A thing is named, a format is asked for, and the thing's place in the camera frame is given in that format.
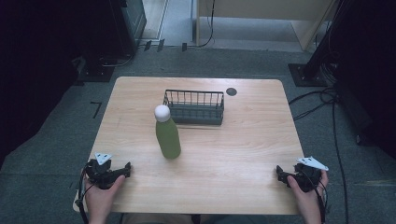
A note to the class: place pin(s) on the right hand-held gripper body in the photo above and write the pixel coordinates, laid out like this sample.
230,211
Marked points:
306,175

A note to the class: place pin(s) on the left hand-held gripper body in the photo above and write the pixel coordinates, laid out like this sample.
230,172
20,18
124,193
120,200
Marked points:
100,172

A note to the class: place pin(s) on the green bottle with white cap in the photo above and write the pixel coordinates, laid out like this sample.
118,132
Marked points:
167,132

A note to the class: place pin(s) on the person's right hand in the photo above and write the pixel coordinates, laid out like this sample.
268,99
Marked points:
306,196

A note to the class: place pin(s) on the person's left hand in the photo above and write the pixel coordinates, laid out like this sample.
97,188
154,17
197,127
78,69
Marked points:
102,196

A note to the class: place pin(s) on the person's lap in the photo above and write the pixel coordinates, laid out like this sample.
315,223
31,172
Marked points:
162,219

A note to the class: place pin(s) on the black round table grommet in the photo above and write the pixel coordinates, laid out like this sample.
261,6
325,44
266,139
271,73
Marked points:
231,91

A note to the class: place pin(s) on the black metal stand with base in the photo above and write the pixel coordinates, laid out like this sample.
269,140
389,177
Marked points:
314,59

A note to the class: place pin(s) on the dark cabinet on floor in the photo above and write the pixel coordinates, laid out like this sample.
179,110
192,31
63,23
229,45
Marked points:
129,25

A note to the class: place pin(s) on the light wooden furniture panel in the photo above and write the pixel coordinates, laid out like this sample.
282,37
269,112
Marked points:
261,18

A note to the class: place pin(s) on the black stand base plate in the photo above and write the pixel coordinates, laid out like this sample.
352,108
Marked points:
95,70

